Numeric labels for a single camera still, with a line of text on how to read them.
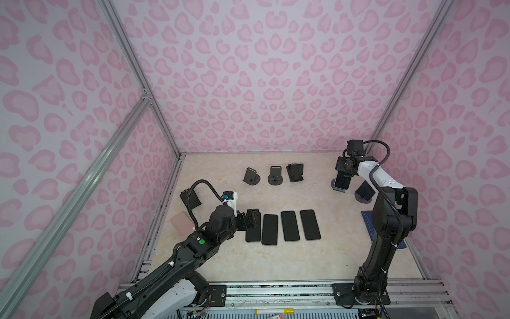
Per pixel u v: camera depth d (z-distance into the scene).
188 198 0.95
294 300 0.72
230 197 0.68
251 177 1.04
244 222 0.68
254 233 0.88
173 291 0.57
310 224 0.91
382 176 0.61
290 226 0.91
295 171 1.07
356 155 0.78
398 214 0.53
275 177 1.04
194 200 0.98
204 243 0.55
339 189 1.01
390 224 0.53
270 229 0.90
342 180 0.98
